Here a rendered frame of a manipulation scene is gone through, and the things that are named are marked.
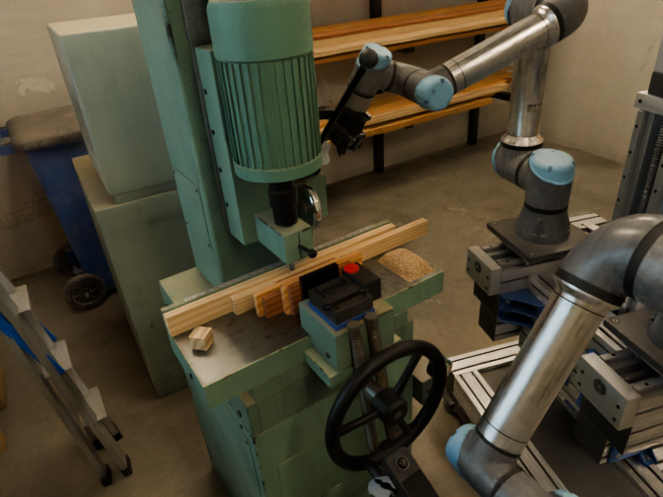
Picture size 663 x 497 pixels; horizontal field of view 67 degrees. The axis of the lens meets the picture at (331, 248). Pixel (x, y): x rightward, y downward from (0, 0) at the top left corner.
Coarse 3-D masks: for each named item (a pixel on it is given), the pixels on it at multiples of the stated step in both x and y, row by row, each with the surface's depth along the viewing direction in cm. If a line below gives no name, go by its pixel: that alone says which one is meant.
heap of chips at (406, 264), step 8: (400, 248) 124; (384, 256) 123; (392, 256) 121; (400, 256) 120; (408, 256) 120; (416, 256) 120; (384, 264) 122; (392, 264) 120; (400, 264) 118; (408, 264) 118; (416, 264) 118; (424, 264) 118; (400, 272) 118; (408, 272) 116; (416, 272) 117; (424, 272) 118; (408, 280) 116
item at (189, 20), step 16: (192, 0) 96; (208, 0) 97; (192, 16) 97; (192, 32) 98; (208, 32) 100; (192, 48) 99; (192, 64) 101; (208, 128) 107; (208, 144) 110; (224, 208) 117
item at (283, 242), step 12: (264, 216) 111; (264, 228) 110; (276, 228) 106; (288, 228) 106; (300, 228) 105; (264, 240) 112; (276, 240) 106; (288, 240) 104; (300, 240) 105; (312, 240) 107; (276, 252) 109; (288, 252) 105; (300, 252) 107
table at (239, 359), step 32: (384, 288) 114; (416, 288) 115; (224, 320) 108; (256, 320) 107; (288, 320) 106; (192, 352) 100; (224, 352) 99; (256, 352) 99; (288, 352) 100; (224, 384) 94; (256, 384) 99
